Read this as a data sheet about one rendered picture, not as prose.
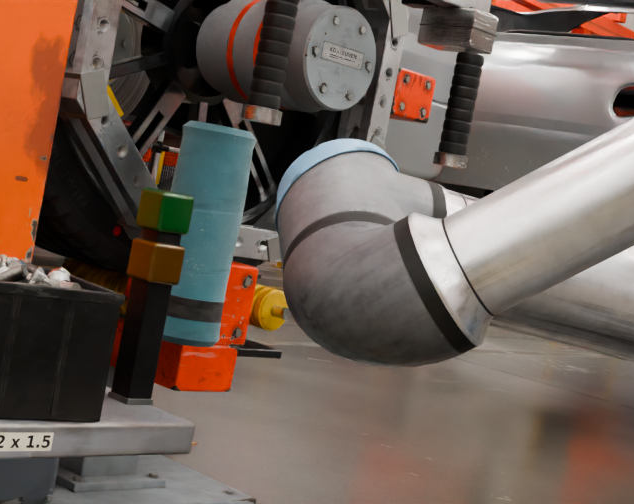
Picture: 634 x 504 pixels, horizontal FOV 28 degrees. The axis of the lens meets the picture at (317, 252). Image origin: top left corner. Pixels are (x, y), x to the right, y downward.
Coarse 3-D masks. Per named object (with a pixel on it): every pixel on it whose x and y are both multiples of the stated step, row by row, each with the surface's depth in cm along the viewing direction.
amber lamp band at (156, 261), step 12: (144, 240) 121; (132, 252) 122; (144, 252) 121; (156, 252) 120; (168, 252) 121; (180, 252) 122; (132, 264) 122; (144, 264) 121; (156, 264) 120; (168, 264) 121; (180, 264) 122; (132, 276) 122; (144, 276) 121; (156, 276) 121; (168, 276) 122
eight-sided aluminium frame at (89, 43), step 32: (96, 0) 144; (384, 0) 178; (96, 32) 145; (384, 32) 180; (96, 64) 147; (384, 64) 180; (64, 96) 146; (96, 96) 146; (384, 96) 181; (96, 128) 147; (352, 128) 184; (384, 128) 182; (96, 160) 153; (128, 160) 151; (128, 192) 152; (128, 224) 158; (256, 224) 175; (256, 256) 169
